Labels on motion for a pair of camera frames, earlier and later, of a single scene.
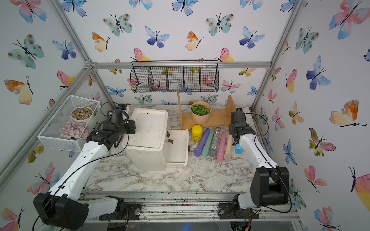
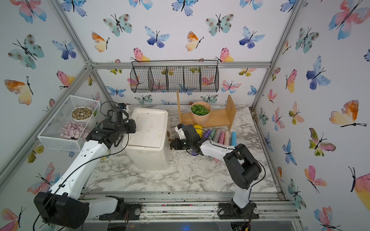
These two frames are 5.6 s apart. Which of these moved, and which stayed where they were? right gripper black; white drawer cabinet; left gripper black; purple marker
Moved: right gripper black
Stayed: left gripper black; white drawer cabinet; purple marker
